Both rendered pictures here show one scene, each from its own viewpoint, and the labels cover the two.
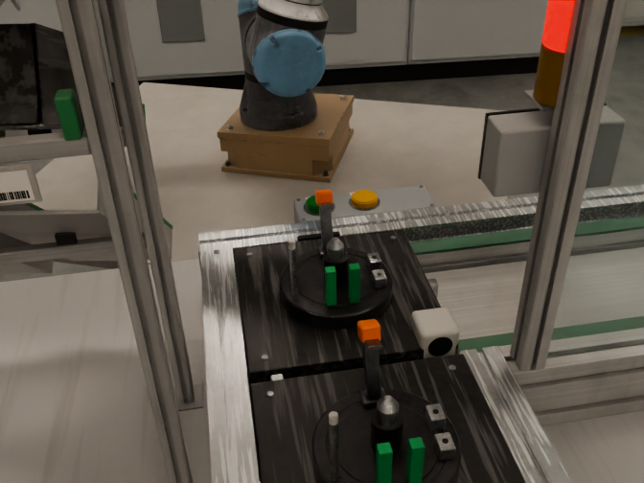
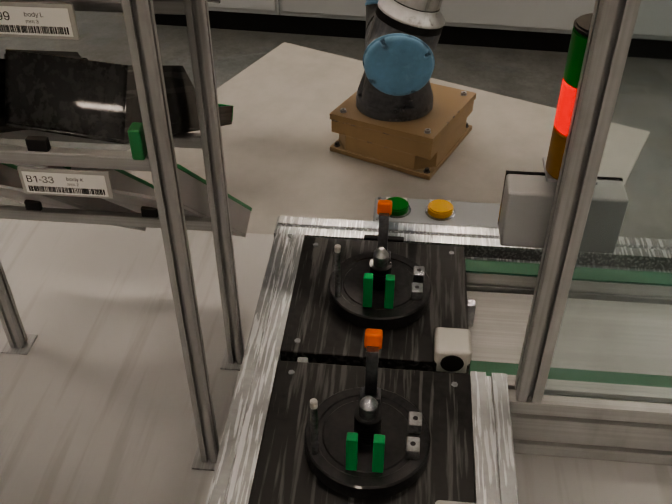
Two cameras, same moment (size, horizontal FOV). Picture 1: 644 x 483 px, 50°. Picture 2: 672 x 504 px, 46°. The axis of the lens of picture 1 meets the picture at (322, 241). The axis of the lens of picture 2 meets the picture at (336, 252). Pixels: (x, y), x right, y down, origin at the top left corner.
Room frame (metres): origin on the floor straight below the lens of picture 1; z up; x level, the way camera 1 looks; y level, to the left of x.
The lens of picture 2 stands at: (-0.12, -0.16, 1.70)
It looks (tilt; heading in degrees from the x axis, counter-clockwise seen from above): 39 degrees down; 15
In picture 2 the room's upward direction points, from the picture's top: straight up
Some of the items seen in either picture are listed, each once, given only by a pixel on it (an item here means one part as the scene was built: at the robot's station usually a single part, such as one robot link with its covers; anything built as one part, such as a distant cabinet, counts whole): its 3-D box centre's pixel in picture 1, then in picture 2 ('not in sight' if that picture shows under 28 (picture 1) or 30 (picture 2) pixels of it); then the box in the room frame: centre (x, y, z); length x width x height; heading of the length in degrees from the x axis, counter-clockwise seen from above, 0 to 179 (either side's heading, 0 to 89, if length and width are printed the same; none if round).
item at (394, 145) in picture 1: (274, 172); (381, 158); (1.22, 0.09, 0.84); 0.90 x 0.70 x 0.03; 75
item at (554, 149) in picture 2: (565, 72); (575, 149); (0.59, -0.22, 1.28); 0.05 x 0.05 x 0.05
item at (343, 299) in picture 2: (335, 285); (379, 288); (0.68, -0.02, 0.98); 0.14 x 0.14 x 0.02
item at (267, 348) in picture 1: (335, 297); (379, 299); (0.68, -0.02, 0.96); 0.24 x 0.24 x 0.02; 9
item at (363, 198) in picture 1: (364, 201); (440, 210); (0.91, -0.07, 0.96); 0.04 x 0.04 x 0.02
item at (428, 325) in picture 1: (434, 333); (451, 350); (0.60, -0.13, 0.97); 0.05 x 0.05 x 0.04; 9
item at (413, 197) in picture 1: (364, 218); (438, 226); (0.91, -0.07, 0.93); 0.21 x 0.07 x 0.06; 99
